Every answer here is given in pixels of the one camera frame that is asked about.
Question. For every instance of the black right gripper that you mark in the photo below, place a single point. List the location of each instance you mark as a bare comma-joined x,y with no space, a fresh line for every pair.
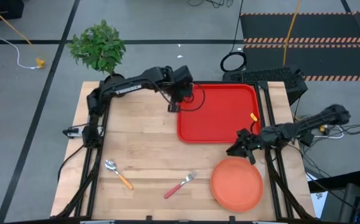
251,140

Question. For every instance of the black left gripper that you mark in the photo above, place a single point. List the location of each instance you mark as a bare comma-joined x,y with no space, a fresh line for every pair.
181,76

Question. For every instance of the orange plastic plate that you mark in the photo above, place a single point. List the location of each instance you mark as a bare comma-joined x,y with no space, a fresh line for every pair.
236,185

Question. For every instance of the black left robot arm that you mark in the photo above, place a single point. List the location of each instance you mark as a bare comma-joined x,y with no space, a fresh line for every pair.
127,87

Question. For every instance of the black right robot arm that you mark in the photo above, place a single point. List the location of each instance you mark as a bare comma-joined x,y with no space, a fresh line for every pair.
292,130

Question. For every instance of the red plastic tray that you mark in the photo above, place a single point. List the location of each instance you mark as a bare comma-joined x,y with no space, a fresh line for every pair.
223,115

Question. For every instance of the black plant pot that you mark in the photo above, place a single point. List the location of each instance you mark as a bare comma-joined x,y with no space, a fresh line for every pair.
114,76

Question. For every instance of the white paper sheet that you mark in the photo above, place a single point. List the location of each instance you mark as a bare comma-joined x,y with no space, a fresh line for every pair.
318,202

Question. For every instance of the green leafy plant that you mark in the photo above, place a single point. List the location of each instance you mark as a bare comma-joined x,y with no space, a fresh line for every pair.
99,46

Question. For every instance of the black silver table clamp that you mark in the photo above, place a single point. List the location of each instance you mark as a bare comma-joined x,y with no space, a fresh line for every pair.
72,132

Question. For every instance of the black hazard-striped floor mat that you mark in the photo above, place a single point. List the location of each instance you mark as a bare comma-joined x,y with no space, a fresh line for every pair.
307,28

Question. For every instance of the black aluminium table frame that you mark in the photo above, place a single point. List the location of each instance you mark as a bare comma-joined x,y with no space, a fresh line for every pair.
263,85

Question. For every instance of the silver bracket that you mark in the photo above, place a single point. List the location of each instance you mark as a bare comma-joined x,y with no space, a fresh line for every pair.
270,222
97,222

